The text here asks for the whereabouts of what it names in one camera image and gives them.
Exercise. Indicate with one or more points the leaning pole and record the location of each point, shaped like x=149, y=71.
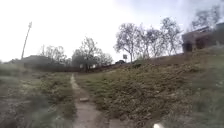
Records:
x=25, y=40

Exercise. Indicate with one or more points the stone on path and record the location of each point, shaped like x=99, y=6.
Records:
x=84, y=99

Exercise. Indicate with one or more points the low building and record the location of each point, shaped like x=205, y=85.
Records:
x=36, y=61

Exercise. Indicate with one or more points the sign on post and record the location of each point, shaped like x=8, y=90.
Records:
x=125, y=57

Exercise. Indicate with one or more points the row of bare trees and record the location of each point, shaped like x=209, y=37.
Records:
x=146, y=41

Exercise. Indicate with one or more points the narrow dirt path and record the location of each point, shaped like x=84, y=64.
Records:
x=85, y=113

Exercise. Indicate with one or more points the grass patch with weeds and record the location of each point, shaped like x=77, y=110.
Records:
x=36, y=96

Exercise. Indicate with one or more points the brown building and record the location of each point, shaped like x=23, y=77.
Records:
x=202, y=38

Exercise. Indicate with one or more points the vehicle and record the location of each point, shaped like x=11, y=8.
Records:
x=120, y=62

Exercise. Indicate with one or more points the grassy slope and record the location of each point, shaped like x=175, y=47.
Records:
x=146, y=86

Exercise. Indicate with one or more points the robot's own part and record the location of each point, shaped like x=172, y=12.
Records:
x=157, y=125

